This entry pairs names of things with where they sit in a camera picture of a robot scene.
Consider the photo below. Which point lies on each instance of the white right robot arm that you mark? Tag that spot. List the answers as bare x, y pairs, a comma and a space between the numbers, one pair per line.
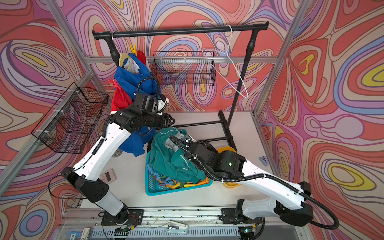
291, 202

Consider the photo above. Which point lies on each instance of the teal green jacket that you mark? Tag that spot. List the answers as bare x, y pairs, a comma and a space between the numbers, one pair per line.
168, 160

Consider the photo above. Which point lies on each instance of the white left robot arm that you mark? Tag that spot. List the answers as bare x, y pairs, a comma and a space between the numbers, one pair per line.
84, 177

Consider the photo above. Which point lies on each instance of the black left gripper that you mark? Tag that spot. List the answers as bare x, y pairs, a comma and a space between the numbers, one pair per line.
165, 118

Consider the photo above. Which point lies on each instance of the teal plastic basket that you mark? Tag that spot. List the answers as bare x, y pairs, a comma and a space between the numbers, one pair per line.
153, 188

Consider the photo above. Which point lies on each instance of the pink calculator on table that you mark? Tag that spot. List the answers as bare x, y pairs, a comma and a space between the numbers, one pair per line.
108, 176

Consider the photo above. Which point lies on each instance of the black wire basket left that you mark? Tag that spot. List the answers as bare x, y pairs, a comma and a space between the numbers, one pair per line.
68, 127

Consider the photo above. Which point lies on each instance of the blue white red jacket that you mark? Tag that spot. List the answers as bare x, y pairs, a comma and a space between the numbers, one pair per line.
136, 80

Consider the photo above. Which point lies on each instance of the yellow plastic tray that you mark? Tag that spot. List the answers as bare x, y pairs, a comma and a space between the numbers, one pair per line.
228, 185

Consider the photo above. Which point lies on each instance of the clear pencil cup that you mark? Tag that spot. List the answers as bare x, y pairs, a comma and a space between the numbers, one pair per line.
117, 153

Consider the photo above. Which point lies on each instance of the black wire basket rear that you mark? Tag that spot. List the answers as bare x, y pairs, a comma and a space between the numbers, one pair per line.
184, 68

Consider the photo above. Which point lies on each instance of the yellow clothespin on blue jacket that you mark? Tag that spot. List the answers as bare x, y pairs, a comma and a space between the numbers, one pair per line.
133, 49

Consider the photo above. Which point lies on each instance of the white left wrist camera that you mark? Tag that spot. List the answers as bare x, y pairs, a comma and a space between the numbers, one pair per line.
163, 102

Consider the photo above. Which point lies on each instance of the blue clothespin on table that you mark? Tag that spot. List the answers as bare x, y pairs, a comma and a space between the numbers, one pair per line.
264, 160

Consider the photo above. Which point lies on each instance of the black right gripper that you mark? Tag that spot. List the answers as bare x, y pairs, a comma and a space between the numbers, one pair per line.
208, 146

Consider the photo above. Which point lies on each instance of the black clothes rack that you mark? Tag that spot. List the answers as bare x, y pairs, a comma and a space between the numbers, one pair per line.
223, 121

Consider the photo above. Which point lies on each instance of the black wire basket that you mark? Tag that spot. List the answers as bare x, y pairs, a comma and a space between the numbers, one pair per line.
68, 127
184, 68

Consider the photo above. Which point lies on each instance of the rainbow patchwork jacket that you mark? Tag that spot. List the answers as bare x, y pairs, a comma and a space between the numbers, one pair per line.
174, 184

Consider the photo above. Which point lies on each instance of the red clothespin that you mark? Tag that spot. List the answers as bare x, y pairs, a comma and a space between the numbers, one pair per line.
115, 84

